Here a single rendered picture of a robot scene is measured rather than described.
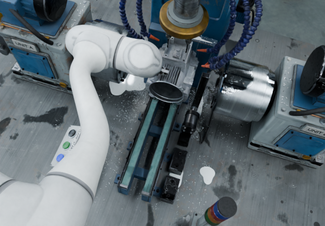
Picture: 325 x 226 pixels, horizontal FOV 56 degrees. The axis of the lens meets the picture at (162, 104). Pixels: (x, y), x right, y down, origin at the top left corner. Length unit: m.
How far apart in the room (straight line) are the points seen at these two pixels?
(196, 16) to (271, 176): 0.81
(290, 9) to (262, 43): 1.59
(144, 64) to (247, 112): 0.57
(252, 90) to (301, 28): 2.13
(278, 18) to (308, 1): 0.46
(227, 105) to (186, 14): 0.41
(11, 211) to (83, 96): 0.32
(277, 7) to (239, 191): 2.33
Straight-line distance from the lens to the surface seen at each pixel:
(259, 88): 1.24
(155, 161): 1.28
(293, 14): 3.41
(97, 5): 1.94
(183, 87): 1.24
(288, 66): 1.35
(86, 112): 0.70
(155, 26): 1.35
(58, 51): 1.29
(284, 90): 1.27
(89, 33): 0.91
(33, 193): 0.54
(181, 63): 1.24
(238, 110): 1.26
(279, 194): 1.50
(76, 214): 0.54
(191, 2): 1.04
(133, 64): 0.83
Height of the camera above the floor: 2.13
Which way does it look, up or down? 61 degrees down
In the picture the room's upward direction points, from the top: 9 degrees clockwise
